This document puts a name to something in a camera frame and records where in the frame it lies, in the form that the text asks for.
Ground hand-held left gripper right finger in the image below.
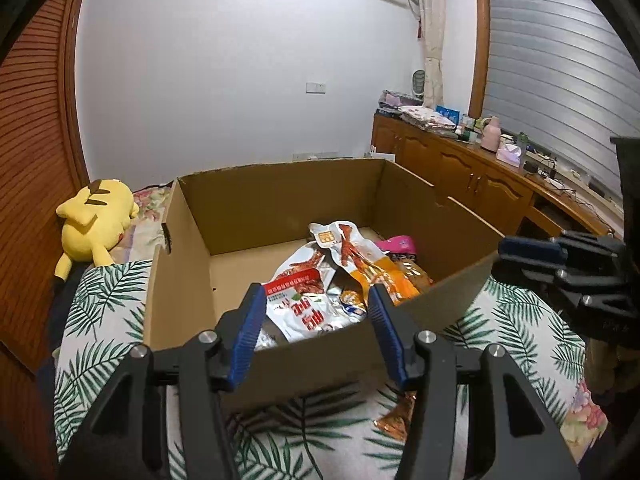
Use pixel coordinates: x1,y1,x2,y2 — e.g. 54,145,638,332
367,284,581,480

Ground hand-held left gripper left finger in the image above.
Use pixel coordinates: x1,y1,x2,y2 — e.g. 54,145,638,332
60,282,266,480

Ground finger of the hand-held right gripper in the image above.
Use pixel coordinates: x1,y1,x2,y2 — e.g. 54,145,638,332
491,259,640,347
498,230,627,267

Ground large orange snack packet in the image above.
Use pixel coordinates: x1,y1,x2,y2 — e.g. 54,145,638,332
347,255,433,308

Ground white snack packet red label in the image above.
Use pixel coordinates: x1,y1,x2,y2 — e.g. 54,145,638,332
255,267,362,351

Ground pink snack packet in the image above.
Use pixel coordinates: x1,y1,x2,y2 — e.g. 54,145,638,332
375,235,418,261

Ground white red-print snack packet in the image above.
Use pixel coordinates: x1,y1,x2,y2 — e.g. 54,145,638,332
272,247,337,291

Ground snack packet with yellow label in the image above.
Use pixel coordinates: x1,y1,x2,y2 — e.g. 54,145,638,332
307,220,388,281

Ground brown cardboard box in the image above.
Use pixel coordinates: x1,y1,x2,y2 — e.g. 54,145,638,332
144,157,506,413

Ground pink tissue box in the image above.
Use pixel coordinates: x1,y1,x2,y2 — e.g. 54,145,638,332
496,143,523,166

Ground wooden cabinet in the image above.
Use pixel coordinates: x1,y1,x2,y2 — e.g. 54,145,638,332
371,112,623,241

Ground pink bottle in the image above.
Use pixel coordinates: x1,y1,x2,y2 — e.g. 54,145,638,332
481,116,502,152

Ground leaf-print blanket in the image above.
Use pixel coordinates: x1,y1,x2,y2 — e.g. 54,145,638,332
52,260,608,480

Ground grey window blinds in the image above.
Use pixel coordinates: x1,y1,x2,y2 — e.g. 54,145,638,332
482,0,640,196

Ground folded floral cloth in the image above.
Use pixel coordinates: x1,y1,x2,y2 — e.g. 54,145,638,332
397,105,458,133

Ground dark blue bed sheet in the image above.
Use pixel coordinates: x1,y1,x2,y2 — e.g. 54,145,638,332
47,275,83,356

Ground yellow plush toy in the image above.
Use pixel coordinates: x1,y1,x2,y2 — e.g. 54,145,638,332
54,178,141,281

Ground folded purple cloth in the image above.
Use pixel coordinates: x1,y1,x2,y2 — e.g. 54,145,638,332
378,90,421,111

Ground beige lace curtain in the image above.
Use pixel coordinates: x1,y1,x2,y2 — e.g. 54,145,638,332
417,0,446,106

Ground wooden louvered wardrobe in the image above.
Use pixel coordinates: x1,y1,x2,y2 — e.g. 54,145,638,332
0,0,91,480

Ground wooden window frame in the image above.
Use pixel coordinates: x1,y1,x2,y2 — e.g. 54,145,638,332
469,0,493,118

